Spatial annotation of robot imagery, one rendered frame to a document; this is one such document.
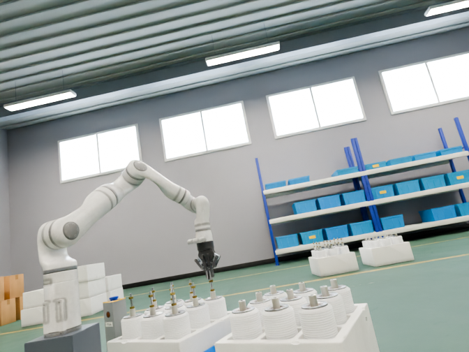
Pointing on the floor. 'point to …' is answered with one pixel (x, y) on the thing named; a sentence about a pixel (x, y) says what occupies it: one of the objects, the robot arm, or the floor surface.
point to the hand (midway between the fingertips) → (209, 274)
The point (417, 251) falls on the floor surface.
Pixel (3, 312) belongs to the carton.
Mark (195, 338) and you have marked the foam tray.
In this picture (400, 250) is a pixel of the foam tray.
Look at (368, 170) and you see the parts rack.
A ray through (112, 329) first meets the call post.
